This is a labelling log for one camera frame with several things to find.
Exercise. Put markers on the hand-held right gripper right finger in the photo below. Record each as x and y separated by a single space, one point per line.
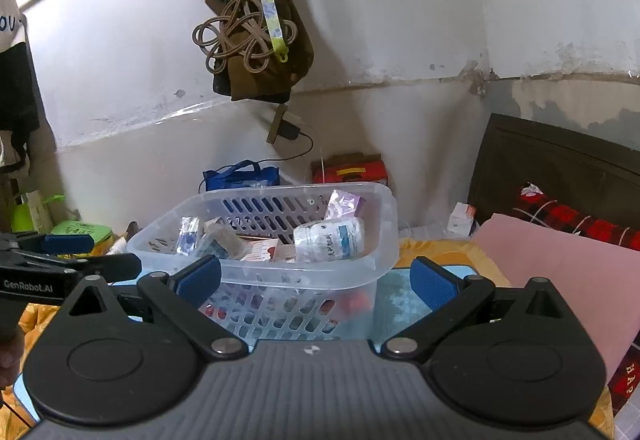
434 285

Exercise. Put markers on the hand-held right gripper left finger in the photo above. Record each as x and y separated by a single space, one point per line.
197 279

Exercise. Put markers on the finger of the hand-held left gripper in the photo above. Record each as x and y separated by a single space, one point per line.
115 266
70 243

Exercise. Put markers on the clear plastic basket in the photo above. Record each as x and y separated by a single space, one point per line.
280 280

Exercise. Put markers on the person's left hand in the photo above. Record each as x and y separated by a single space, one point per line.
10 360

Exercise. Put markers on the green flat box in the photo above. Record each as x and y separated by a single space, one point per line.
82 232

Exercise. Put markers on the orange patterned blanket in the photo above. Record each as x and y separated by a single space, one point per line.
440 260

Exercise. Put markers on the clear packet with blue print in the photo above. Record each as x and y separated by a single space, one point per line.
187 236

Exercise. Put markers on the grey foil packet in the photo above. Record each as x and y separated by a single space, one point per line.
222 240

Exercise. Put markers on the green plastic container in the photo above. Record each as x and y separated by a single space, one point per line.
27 215

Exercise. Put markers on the small white box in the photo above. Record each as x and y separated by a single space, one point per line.
460 219

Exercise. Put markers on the orange and white box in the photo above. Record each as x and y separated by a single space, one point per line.
265 251

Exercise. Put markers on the blue shopping bag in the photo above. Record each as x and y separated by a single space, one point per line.
240 176

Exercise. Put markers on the white medicine bottle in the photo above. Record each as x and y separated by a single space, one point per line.
330 240

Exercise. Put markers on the purple foil packet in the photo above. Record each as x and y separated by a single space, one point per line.
345 205

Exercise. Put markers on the pink mat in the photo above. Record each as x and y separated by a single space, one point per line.
560 270

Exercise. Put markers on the red gift box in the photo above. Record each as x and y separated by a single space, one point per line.
350 170

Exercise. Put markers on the red plaid pillow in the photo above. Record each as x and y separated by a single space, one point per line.
575 220

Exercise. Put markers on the dark wooden headboard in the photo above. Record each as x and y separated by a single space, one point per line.
550 160

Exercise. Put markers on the hanging white and black garment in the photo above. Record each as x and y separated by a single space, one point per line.
15 80

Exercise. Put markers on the black charger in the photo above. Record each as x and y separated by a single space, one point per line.
288 130

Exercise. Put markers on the red printed cloth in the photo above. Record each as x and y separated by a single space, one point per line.
627 385

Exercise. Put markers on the hanging brown bag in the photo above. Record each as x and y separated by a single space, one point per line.
295 65

